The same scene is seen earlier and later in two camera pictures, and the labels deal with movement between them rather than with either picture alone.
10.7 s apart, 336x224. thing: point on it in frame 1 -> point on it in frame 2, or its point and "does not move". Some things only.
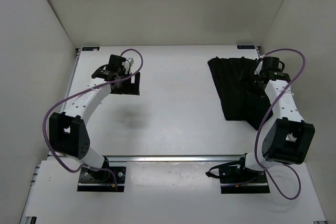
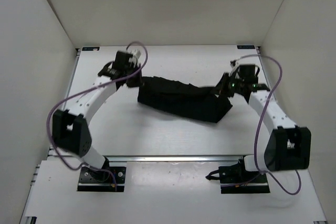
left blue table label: (90, 49) does not move
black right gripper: (251, 77) -> (221, 86)
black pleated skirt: (241, 98) -> (198, 102)
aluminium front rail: (175, 158) does not move
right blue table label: (245, 47) does not move
